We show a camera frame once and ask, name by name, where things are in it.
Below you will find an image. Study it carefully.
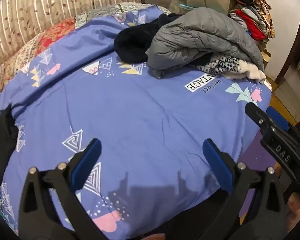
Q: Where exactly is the folded black garment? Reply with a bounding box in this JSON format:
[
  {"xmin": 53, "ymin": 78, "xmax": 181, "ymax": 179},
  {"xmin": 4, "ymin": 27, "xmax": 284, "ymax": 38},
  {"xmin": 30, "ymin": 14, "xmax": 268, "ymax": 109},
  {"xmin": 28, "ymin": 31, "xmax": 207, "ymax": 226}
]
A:
[{"xmin": 0, "ymin": 105, "xmax": 19, "ymax": 185}]

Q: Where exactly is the grey puffer jacket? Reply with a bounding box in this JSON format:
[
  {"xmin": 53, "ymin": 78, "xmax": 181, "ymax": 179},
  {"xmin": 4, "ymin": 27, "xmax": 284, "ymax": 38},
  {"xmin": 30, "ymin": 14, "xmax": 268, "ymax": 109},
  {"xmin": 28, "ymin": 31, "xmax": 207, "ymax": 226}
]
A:
[{"xmin": 147, "ymin": 7, "xmax": 264, "ymax": 79}]

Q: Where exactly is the blue patterned bed sheet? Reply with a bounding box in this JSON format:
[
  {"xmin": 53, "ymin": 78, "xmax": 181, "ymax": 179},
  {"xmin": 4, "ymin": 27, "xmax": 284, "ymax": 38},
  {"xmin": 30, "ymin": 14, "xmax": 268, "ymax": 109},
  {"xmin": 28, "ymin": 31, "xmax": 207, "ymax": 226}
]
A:
[{"xmin": 0, "ymin": 6, "xmax": 271, "ymax": 239}]

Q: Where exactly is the dark navy fleece garment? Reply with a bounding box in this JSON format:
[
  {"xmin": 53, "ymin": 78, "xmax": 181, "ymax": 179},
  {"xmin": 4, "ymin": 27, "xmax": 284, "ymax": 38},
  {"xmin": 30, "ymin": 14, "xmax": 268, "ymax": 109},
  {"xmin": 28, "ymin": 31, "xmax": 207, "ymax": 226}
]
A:
[{"xmin": 114, "ymin": 13, "xmax": 181, "ymax": 64}]

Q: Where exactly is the teal white patterned pillow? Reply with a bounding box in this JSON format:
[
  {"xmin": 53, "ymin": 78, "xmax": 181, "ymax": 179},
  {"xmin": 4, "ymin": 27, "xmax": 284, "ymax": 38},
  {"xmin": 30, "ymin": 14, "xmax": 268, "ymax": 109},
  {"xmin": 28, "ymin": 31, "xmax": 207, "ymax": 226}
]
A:
[{"xmin": 0, "ymin": 183, "xmax": 19, "ymax": 235}]

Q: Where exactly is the pile of colourful clothes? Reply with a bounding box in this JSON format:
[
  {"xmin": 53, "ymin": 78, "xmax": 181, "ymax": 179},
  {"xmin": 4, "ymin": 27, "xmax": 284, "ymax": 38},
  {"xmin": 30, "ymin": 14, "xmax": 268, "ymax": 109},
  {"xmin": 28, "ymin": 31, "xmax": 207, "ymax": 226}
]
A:
[{"xmin": 229, "ymin": 0, "xmax": 275, "ymax": 41}]

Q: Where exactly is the red floral patchwork quilt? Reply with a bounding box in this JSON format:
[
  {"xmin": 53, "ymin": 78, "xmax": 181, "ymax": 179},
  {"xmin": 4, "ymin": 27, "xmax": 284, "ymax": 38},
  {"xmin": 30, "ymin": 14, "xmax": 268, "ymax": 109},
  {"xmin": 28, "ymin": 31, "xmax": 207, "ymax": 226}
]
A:
[{"xmin": 0, "ymin": 2, "xmax": 172, "ymax": 98}]

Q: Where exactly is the person's right hand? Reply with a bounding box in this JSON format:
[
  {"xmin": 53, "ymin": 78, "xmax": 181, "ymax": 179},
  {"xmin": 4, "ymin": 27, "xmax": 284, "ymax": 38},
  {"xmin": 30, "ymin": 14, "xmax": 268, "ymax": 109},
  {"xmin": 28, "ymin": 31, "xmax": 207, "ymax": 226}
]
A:
[{"xmin": 287, "ymin": 192, "xmax": 300, "ymax": 232}]

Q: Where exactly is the black white patterned garment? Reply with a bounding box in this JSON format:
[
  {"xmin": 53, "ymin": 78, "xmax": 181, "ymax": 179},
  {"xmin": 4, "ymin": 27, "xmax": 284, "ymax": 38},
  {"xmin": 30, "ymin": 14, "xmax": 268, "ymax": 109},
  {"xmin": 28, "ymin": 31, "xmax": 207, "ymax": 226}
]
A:
[{"xmin": 191, "ymin": 53, "xmax": 266, "ymax": 83}]

